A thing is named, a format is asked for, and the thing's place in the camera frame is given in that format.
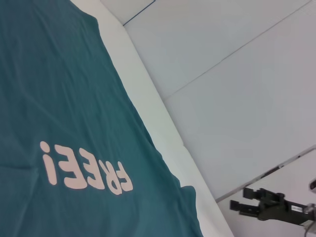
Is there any grey right gripper cable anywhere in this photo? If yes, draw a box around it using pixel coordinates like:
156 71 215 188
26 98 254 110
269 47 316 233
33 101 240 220
304 220 316 237

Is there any teal t-shirt with FREE print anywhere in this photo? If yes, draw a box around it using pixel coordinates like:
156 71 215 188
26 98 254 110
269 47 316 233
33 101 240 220
0 0 201 237

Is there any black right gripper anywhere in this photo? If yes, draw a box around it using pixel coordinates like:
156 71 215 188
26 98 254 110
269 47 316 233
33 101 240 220
229 187 312 227

